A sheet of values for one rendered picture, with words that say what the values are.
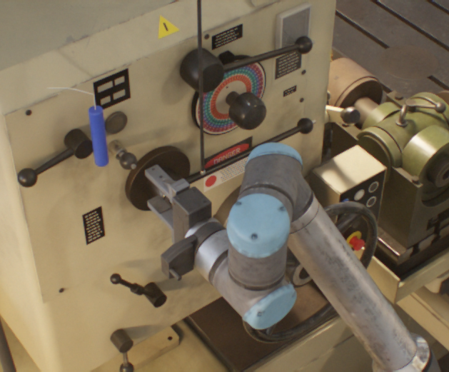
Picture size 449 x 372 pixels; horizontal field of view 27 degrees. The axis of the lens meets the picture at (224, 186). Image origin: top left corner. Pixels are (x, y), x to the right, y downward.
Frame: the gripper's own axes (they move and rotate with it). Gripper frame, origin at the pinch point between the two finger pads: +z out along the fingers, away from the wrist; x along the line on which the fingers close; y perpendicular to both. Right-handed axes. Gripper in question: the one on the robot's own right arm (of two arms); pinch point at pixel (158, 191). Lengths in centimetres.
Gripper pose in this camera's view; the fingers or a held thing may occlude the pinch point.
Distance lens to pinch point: 168.8
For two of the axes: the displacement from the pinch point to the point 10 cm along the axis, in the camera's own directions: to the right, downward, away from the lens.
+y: 8.1, -4.1, 4.3
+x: 0.0, -7.2, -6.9
